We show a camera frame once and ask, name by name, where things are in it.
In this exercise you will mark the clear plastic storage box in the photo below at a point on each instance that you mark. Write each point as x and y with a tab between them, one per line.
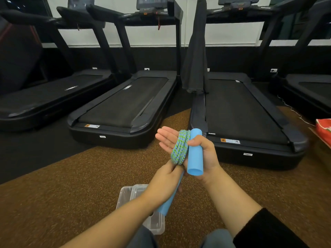
122	196

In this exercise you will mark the person's left forearm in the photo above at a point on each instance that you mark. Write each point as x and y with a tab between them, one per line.
116	224

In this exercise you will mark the person's left hand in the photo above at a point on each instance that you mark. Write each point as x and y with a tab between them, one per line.
163	183

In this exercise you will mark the dark grey hanging cloth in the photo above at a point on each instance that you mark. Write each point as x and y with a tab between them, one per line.
194	54

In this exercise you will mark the black machine with red stripe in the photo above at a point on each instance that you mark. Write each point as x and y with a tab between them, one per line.
18	61

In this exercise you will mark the person's right leg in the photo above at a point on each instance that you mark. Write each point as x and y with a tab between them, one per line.
219	240

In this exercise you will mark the person's right hand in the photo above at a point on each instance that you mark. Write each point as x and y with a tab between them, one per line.
165	139

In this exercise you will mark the black treadmill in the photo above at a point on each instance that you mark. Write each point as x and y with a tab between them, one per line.
310	87
121	103
38	100
240	111

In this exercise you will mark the red bag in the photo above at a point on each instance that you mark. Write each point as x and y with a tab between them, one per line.
324	130

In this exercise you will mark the person's left leg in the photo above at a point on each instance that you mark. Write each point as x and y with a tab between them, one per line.
142	240

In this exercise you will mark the person's leg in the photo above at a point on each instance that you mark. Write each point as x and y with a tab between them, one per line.
219	240
142	240

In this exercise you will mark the person's right forearm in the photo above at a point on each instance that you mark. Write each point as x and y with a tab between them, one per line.
232	204

